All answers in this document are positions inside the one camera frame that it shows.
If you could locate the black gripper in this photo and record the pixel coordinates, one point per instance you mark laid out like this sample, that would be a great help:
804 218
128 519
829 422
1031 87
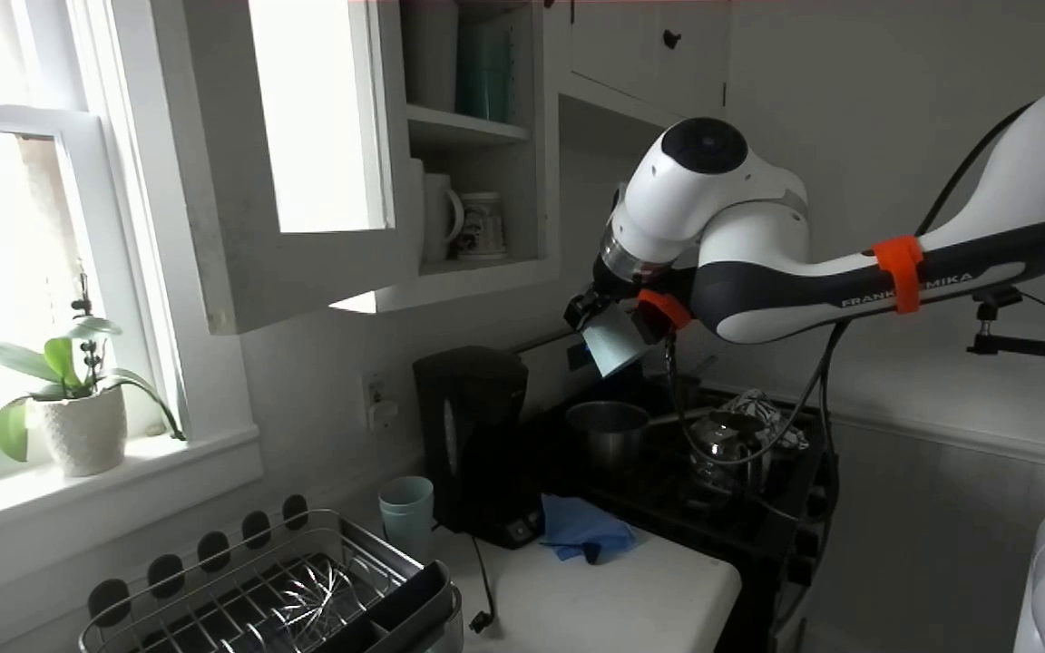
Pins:
633 293

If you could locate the teal plastic cup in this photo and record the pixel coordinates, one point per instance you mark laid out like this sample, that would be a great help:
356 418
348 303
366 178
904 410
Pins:
407 511
614 343

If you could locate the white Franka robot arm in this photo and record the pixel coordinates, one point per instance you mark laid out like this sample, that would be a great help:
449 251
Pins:
729 203

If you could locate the white cabinet with knob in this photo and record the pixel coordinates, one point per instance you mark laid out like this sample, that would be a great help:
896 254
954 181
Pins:
619 58

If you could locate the white cabinet door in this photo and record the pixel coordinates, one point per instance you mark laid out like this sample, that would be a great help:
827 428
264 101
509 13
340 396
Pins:
308 272

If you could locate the glass coffee carafe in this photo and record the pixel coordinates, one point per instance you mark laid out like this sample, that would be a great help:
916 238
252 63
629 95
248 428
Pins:
735 458

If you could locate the black coffee maker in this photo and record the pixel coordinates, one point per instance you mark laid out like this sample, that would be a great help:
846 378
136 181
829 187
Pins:
475 446

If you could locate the white ceramic mug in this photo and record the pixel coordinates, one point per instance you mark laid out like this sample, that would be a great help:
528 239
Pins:
442 218

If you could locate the blue cloth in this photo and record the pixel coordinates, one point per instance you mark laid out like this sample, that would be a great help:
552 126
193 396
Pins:
581 531

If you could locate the black steel stove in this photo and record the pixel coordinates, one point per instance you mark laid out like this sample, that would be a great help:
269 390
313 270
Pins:
717 519

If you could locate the white ceramic vessel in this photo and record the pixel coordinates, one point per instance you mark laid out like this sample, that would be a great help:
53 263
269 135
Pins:
417 213

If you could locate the stacked teal cups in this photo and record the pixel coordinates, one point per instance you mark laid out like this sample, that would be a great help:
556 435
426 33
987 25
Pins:
488 66

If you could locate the stacked white cups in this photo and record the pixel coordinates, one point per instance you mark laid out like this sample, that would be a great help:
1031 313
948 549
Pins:
434 55

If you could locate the metal dish rack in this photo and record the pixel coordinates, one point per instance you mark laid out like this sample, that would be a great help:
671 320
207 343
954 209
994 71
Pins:
269 601

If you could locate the white plant pot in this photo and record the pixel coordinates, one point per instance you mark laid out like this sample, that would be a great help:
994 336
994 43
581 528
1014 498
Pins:
85 428

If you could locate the green orchid plant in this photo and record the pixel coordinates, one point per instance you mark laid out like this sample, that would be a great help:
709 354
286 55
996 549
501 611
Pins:
65 364

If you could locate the white wall cabinet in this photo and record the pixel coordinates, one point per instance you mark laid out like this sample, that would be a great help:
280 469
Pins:
463 279

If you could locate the white wall outlet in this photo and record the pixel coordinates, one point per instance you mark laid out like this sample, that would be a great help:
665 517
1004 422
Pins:
384 399

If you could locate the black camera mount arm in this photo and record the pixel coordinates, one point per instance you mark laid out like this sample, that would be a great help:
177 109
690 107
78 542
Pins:
1031 348

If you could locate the white window frame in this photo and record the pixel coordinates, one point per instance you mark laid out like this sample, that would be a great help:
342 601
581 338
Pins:
101 181

